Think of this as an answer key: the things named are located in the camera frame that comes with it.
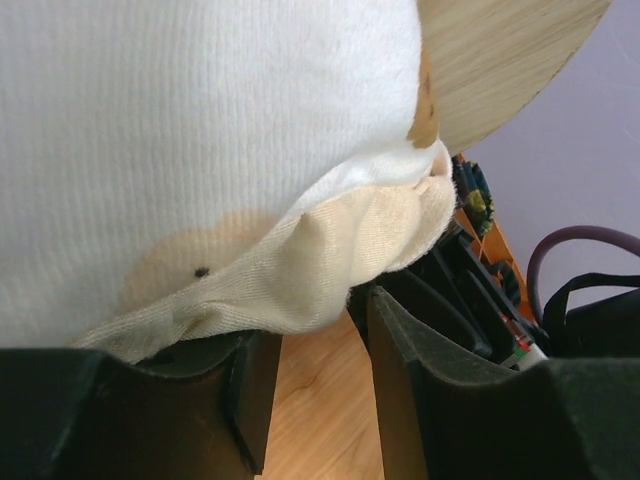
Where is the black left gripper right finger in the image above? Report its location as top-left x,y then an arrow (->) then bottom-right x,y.
367,288 -> 639,479

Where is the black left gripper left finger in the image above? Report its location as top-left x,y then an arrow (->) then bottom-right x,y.
1,331 -> 280,479

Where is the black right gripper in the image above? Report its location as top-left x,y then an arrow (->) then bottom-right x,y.
347,234 -> 530,370

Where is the wooden striped pet bed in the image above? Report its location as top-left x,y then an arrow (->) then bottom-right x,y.
417,0 -> 610,155

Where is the large bear print cushion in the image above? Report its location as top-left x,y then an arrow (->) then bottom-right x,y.
1,1 -> 455,363

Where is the black orange rolled fabric item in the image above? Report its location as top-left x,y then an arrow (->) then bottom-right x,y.
489,261 -> 522,309

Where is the wooden compartment tray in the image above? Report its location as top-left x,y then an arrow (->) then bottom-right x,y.
452,154 -> 531,321

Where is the blue yellow rolled fabric item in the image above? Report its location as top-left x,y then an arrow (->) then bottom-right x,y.
453,156 -> 495,237

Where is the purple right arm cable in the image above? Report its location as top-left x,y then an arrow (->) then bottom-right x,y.
527,225 -> 640,326

